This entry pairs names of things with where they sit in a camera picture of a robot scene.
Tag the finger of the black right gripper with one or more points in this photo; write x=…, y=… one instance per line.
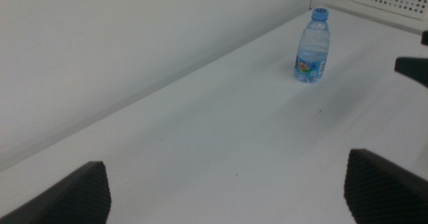
x=414, y=70
x=425, y=37

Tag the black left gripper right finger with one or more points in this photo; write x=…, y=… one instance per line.
x=381, y=190

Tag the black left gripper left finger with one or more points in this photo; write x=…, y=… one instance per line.
x=73, y=197

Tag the small blue-capped water bottle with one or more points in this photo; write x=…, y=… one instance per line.
x=312, y=47

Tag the white side shelf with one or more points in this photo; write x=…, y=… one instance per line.
x=334, y=0

